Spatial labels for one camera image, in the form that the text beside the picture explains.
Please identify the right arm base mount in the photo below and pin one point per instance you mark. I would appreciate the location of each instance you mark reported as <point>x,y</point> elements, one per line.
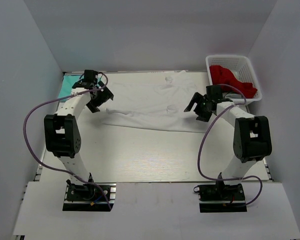
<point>221,198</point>

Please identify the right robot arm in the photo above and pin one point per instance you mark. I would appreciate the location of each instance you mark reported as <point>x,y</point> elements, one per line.
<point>251,138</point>

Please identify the grey t-shirt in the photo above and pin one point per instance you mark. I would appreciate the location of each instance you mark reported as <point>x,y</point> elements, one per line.
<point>232,95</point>

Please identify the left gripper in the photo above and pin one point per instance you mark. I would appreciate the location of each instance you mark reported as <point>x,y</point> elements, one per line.
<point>92,104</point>

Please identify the white plastic basket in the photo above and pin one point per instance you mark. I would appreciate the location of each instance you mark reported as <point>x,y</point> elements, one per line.
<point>240,66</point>

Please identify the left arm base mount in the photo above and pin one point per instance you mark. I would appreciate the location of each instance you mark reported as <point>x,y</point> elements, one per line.
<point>88,198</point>

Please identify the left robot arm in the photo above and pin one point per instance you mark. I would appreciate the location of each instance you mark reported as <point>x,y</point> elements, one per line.
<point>62,134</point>

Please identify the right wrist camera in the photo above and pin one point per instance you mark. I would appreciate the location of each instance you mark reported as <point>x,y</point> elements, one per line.
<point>224,100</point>

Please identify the white t-shirt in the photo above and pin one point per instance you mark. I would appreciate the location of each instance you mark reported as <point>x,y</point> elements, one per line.
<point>154,106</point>

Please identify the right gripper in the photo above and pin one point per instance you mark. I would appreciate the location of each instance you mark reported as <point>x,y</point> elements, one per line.
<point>197,97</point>

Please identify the red t-shirt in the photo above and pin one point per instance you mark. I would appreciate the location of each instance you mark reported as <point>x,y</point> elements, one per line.
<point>224,77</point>

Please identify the folded teal t-shirt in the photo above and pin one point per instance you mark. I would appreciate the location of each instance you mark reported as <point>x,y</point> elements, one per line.
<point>67,83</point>

